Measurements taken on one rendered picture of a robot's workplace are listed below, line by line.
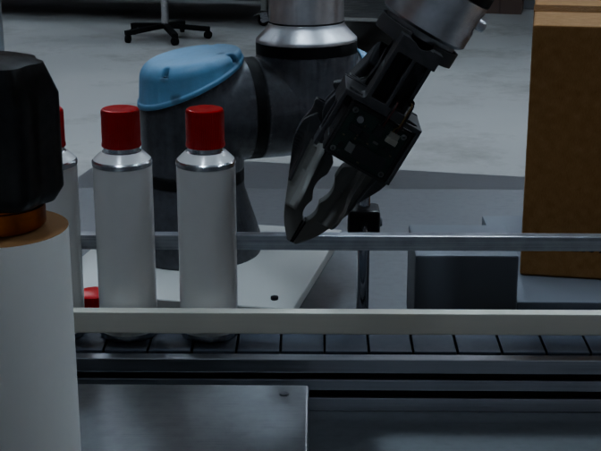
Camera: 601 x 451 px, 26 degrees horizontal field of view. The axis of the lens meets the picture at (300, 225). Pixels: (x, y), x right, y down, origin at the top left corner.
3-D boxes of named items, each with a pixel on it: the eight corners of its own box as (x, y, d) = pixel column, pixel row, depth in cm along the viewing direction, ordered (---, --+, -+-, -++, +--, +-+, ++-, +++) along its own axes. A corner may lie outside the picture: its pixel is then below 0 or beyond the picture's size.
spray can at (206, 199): (177, 343, 114) (170, 114, 108) (183, 321, 119) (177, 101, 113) (236, 344, 114) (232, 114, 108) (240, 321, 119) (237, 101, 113)
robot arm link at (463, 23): (405, -43, 108) (488, 6, 109) (376, 4, 109) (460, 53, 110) (411, -33, 101) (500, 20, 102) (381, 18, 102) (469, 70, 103)
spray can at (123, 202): (96, 343, 114) (84, 114, 108) (105, 321, 119) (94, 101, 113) (155, 344, 114) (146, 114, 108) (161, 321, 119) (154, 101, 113)
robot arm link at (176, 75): (130, 159, 152) (124, 43, 148) (241, 149, 156) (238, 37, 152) (153, 185, 141) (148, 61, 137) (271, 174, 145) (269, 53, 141)
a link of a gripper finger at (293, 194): (258, 240, 108) (313, 147, 106) (260, 219, 114) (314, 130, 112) (290, 258, 109) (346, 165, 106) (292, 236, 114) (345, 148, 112)
